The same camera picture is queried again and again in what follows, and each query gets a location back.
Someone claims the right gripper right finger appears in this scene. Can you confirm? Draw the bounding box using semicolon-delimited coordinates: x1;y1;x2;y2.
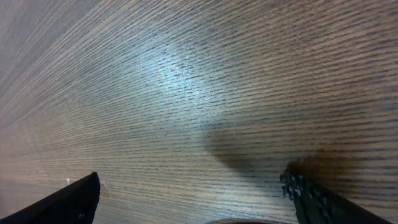
280;169;392;224

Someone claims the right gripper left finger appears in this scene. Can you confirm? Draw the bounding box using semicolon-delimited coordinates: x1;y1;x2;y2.
1;172;101;224

